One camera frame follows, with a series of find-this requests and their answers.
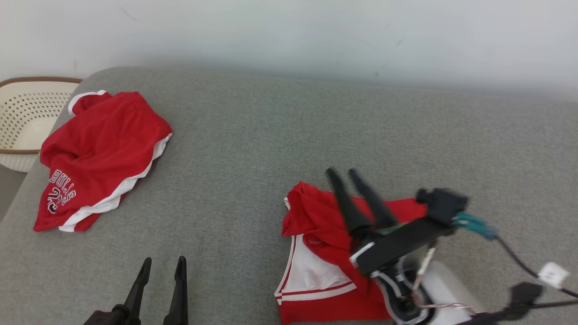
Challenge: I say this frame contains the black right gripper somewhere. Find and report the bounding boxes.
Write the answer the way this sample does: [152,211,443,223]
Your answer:
[326,167,456,277]

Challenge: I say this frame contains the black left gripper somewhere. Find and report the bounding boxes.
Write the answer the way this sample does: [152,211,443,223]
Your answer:
[84,256,189,325]

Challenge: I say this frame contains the red number 23 jersey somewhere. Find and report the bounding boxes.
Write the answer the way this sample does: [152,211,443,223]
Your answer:
[274,181,429,325]

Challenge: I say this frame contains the red white basketball shorts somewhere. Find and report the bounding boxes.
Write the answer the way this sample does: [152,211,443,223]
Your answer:
[33,89,173,233]

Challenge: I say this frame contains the cream perforated laundry basket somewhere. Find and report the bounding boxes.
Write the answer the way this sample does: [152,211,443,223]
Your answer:
[0,76,84,173]

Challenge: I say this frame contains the black cable with plug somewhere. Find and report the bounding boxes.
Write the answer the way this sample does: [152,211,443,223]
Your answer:
[456,282,578,325]

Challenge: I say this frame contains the white cable label tag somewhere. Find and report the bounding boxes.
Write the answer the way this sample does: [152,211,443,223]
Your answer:
[537,262,570,289]

